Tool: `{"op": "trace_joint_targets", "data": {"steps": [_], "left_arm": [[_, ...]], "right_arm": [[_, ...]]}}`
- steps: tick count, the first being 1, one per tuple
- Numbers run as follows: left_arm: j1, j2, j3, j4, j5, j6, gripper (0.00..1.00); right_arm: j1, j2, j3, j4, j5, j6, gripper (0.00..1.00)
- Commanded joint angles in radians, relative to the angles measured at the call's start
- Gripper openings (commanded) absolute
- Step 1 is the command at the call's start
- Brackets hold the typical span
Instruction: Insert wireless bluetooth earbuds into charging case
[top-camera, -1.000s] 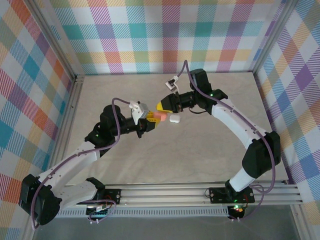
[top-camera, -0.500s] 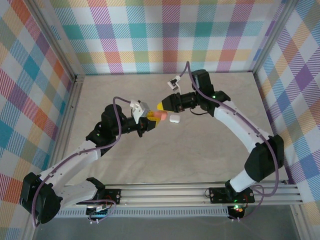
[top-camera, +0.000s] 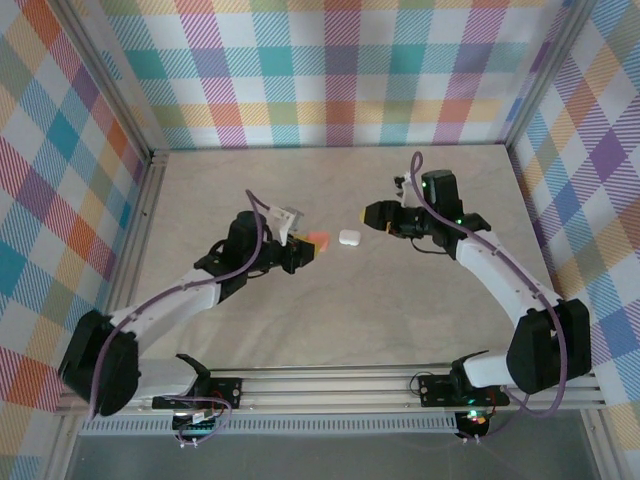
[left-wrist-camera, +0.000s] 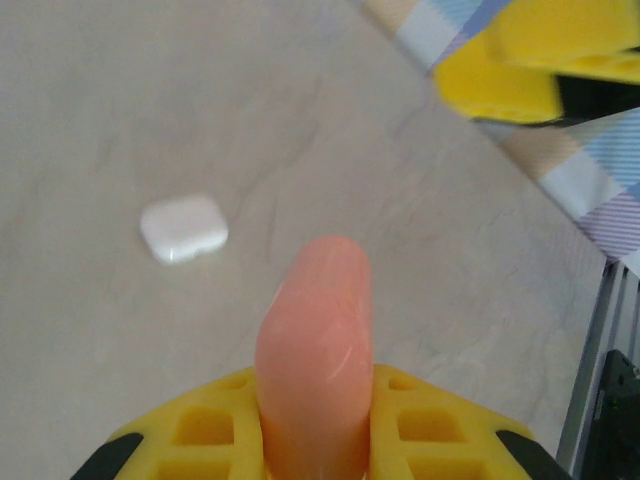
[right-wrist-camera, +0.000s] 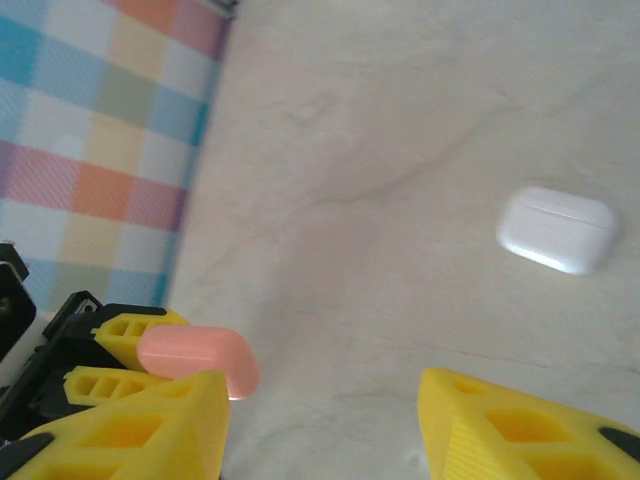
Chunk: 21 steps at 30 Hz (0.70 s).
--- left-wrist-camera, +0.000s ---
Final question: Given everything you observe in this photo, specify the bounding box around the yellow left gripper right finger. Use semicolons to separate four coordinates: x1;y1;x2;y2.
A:
368;363;569;480

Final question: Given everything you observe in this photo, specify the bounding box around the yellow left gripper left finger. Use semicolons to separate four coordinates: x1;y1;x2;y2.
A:
69;366;267;480

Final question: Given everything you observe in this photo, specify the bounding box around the pink earbud charging case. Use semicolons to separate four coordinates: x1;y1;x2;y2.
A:
253;235;375;480

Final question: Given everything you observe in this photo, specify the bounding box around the white earbud charging case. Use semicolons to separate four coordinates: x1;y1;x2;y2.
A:
138;194;230;266

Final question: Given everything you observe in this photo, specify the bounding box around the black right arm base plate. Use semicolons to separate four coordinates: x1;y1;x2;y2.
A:
588;348;640;480

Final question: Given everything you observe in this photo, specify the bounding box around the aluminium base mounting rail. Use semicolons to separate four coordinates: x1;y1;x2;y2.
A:
554;259;640;480

